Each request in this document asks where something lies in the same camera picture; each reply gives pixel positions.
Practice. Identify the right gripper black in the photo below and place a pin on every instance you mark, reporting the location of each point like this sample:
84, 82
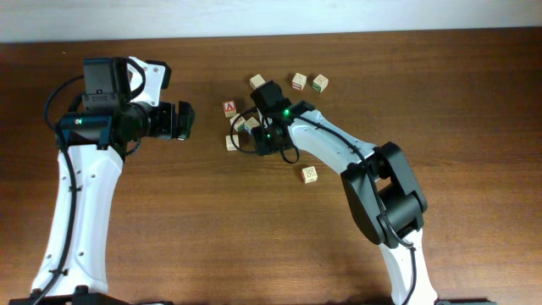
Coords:
258, 138

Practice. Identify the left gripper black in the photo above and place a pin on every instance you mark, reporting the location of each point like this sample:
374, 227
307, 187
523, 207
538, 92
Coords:
166, 129

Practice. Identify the plain wooden block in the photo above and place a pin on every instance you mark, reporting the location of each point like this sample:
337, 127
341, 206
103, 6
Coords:
232, 142

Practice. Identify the wooden block letter N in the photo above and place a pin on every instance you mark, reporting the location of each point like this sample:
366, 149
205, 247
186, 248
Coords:
309, 174

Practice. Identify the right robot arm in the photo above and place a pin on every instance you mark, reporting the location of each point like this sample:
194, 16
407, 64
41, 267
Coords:
383, 194

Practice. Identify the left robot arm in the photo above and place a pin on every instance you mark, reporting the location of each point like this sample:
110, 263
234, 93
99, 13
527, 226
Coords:
92, 147

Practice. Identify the wooden block red side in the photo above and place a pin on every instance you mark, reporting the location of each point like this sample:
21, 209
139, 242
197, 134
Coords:
256, 81

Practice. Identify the wooden block green edge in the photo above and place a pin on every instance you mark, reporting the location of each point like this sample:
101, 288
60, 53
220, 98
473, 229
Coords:
237, 123

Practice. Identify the wooden block red bottom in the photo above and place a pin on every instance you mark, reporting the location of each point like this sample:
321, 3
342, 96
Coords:
298, 82

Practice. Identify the red letter A block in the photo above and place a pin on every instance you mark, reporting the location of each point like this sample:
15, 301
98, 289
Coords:
229, 108

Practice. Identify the wooden block green side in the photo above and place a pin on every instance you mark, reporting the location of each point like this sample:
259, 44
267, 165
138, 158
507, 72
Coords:
319, 83

